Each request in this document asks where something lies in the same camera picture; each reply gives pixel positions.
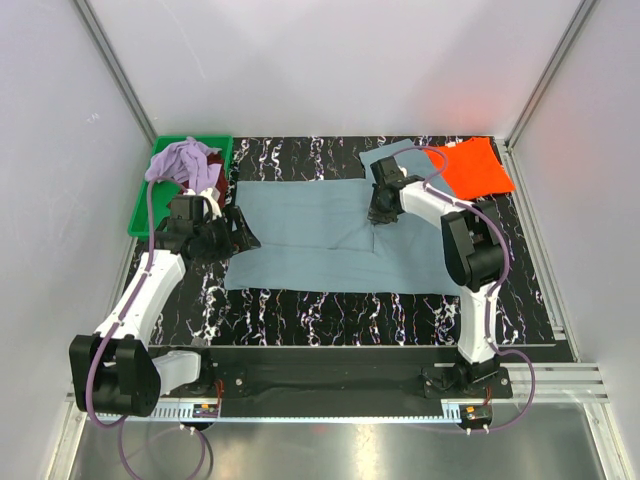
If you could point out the dark red t shirt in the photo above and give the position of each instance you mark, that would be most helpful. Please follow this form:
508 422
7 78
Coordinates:
215 164

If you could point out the left corner frame post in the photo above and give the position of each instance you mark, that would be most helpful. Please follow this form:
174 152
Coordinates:
104 47

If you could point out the folded orange t shirt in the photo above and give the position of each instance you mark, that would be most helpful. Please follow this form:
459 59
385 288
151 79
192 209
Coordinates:
474 170

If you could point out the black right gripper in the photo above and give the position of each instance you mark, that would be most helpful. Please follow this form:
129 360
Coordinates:
374 216

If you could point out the lilac t shirt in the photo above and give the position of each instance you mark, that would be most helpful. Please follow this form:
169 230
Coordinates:
183 161

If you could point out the white slotted cable duct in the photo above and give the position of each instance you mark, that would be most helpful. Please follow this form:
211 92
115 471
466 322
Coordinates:
237 412

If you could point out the grey blue t shirt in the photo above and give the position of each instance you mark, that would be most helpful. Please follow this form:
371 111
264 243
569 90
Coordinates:
315 236

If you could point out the right corner frame post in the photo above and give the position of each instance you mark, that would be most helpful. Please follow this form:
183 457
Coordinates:
568 39

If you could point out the aluminium frame rail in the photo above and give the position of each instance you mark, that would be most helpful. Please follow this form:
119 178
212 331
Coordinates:
543 382

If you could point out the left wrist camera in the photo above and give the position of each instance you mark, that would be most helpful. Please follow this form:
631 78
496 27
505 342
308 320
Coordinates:
207 197

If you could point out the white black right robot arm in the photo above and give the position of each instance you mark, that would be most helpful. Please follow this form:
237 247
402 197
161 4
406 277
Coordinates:
475 256

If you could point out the corner frame post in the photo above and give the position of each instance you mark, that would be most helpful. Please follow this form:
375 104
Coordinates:
568 39
104 47

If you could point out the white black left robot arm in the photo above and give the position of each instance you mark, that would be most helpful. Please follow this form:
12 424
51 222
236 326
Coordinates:
112 369

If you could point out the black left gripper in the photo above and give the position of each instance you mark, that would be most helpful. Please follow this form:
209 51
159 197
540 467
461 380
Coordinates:
235 242

